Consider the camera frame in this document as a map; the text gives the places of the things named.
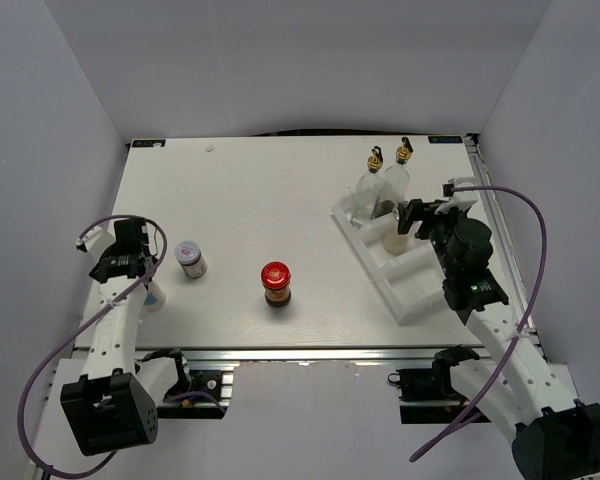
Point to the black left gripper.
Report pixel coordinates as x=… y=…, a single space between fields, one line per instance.
x=108 y=254

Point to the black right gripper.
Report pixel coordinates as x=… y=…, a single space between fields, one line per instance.
x=425 y=212

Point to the white shaker with silver lid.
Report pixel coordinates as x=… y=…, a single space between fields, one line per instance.
x=393 y=242

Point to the glass bottle with dark sauce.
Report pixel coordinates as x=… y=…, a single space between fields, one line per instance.
x=395 y=181

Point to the clear glass oil bottle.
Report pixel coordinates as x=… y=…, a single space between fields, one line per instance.
x=367 y=190

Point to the small jar with white lid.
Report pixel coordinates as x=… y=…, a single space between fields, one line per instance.
x=189 y=256

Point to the red-lidded chili sauce jar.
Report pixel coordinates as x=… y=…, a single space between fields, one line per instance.
x=276 y=280

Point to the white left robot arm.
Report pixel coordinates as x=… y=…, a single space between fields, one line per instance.
x=107 y=408

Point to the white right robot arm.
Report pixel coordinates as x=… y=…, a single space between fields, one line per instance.
x=552 y=433

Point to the white plastic organizer rack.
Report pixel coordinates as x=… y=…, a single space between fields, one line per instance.
x=409 y=283

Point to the blue right corner sticker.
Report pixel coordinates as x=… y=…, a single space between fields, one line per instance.
x=445 y=139

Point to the blue corner sticker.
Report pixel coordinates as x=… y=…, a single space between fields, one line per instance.
x=445 y=139
x=148 y=143

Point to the blue left corner sticker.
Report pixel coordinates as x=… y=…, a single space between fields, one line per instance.
x=148 y=143

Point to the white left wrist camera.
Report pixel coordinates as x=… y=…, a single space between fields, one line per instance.
x=95 y=241

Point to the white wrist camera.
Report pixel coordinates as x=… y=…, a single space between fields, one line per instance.
x=459 y=195
x=95 y=241

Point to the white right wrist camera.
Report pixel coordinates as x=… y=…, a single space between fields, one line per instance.
x=459 y=195

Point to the aluminium table frame rail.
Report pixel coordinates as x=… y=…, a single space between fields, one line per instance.
x=231 y=356

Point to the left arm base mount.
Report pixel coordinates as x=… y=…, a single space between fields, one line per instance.
x=182 y=391

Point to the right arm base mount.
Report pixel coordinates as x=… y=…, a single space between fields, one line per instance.
x=426 y=393

